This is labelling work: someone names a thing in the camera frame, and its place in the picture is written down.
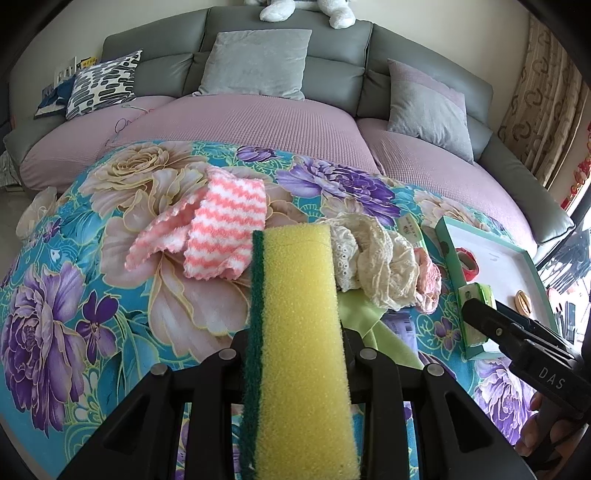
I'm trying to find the pink lace scrunchie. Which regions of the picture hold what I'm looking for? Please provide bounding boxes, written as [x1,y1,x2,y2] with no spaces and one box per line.
[415,247,442,314]

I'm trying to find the pink white striped fluffy cloth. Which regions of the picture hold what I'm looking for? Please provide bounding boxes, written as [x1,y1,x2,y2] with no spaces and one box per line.
[124,166,267,280]

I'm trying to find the mauve sofa seat cover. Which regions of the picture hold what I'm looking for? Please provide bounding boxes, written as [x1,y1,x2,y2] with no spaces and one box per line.
[7,95,537,253]

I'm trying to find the grey white plush dog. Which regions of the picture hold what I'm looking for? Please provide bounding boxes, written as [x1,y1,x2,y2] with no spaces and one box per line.
[243,0,356,30]

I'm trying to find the beige patterned curtain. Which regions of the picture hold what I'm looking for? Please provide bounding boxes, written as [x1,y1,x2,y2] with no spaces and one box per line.
[498,16,589,188]

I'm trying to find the grey mauve right cushion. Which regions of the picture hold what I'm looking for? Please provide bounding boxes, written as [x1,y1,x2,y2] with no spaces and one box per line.
[388,59,474,163]

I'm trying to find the light green microfibre cloth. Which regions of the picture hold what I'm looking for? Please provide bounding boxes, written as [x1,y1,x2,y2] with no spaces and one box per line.
[338,290,424,370]

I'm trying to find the grey leather sofa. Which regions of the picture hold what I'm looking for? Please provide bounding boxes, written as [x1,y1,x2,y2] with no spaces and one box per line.
[4,6,574,258]

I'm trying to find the green tissue pack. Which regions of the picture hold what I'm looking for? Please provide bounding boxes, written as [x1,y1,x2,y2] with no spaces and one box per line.
[458,283,497,347]
[396,213,428,252]

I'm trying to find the grey centre cushion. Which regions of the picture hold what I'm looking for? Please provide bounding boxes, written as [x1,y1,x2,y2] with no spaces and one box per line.
[193,29,311,101]

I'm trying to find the books behind sofa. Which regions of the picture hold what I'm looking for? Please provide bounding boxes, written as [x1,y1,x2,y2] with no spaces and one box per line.
[41,56,98,99]

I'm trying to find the teal rimmed white tray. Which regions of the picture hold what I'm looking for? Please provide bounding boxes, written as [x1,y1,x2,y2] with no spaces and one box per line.
[436,216,559,333]

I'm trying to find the cream lace scrunchie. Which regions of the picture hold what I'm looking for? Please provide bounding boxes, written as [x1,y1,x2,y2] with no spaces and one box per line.
[318,213,420,311]

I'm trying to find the person's right hand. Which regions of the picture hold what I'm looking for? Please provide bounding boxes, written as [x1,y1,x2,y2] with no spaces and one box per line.
[513,391,578,458]

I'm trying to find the red hair tie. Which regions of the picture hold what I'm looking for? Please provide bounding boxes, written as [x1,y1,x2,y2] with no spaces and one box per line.
[455,247,481,283]

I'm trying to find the dark blue cushion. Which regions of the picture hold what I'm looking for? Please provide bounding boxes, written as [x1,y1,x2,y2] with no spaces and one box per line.
[34,76,75,119]

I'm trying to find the yellow green scouring sponge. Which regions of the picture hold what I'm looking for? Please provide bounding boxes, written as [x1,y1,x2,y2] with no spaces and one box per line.
[239,224,360,479]

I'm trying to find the floral patterned table cover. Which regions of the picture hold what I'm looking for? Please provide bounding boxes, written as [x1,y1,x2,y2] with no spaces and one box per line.
[1,141,533,479]

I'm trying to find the black white patterned cushion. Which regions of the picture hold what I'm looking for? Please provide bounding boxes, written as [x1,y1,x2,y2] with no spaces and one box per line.
[65,50,142,121]

